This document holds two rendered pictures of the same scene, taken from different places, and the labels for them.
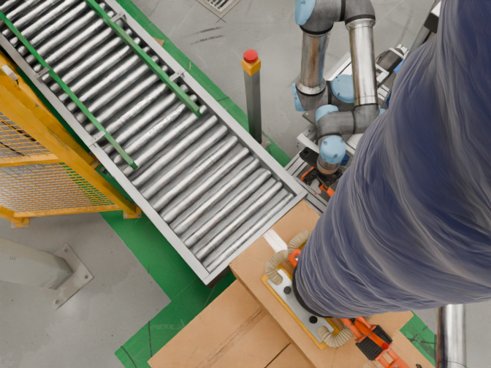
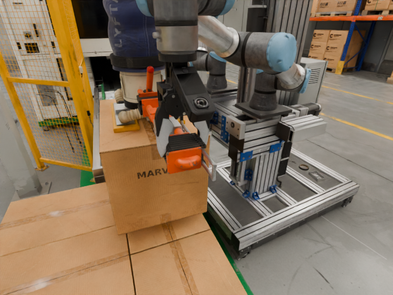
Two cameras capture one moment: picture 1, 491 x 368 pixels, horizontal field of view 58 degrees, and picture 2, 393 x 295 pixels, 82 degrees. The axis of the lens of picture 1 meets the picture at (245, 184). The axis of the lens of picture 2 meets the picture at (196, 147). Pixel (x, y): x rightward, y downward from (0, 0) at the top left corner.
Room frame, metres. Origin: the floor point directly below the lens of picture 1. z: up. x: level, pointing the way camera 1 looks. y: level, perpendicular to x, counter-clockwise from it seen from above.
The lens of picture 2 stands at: (-0.82, -0.66, 1.45)
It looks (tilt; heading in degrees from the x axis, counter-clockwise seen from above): 29 degrees down; 12
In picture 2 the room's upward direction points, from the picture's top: straight up
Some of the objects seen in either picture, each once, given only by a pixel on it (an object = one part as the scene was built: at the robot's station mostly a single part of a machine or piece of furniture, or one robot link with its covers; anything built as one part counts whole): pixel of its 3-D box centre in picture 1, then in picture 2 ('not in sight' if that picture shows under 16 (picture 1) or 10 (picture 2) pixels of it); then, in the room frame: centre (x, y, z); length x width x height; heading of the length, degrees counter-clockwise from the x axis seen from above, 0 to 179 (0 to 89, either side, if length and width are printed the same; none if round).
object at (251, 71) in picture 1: (253, 109); not in sight; (1.19, -0.12, 0.50); 0.07 x 0.07 x 1.00; 34
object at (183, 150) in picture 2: not in sight; (179, 151); (-0.40, -0.53, 1.20); 0.08 x 0.07 x 0.05; 32
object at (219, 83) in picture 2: not in sight; (217, 79); (0.84, -0.45, 1.09); 0.15 x 0.15 x 0.10
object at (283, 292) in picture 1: (299, 304); (123, 111); (0.06, -0.13, 1.10); 0.34 x 0.10 x 0.05; 32
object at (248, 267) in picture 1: (313, 293); (149, 151); (0.10, -0.21, 0.88); 0.60 x 0.40 x 0.40; 32
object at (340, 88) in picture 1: (342, 93); (216, 62); (0.84, -0.44, 1.20); 0.13 x 0.12 x 0.14; 85
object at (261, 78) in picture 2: not in sight; (268, 75); (0.45, -0.77, 1.20); 0.13 x 0.12 x 0.14; 66
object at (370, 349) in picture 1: (373, 342); (152, 103); (-0.10, -0.35, 1.20); 0.10 x 0.08 x 0.06; 122
